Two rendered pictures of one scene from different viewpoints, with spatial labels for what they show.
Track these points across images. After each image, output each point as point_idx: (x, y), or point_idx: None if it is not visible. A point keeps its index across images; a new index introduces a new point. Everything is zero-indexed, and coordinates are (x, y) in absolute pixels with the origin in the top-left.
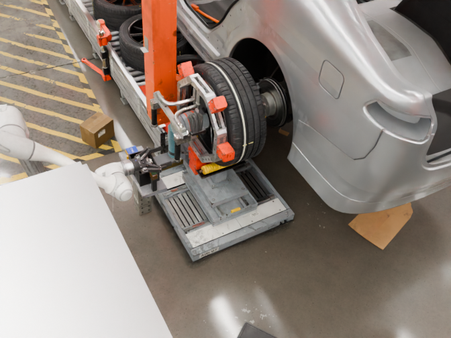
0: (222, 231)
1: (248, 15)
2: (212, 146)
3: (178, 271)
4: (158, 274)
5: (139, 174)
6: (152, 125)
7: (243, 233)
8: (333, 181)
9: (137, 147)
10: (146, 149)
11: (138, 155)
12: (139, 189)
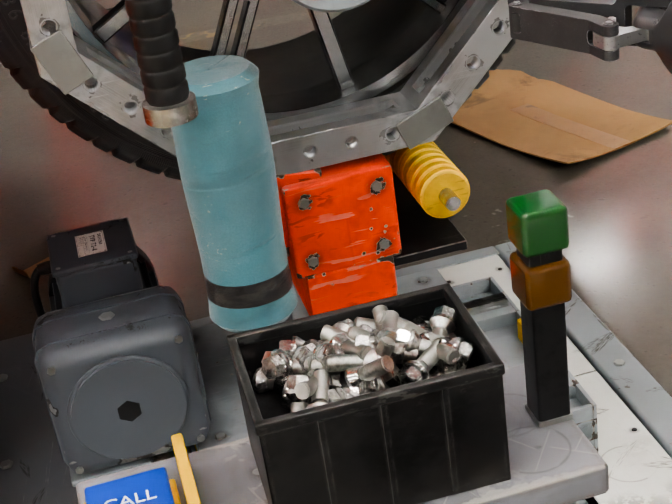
0: (623, 431)
1: None
2: (349, 75)
3: None
4: None
5: (492, 364)
6: (181, 102)
7: (635, 365)
8: None
9: (84, 500)
10: (535, 5)
11: (611, 18)
12: (537, 481)
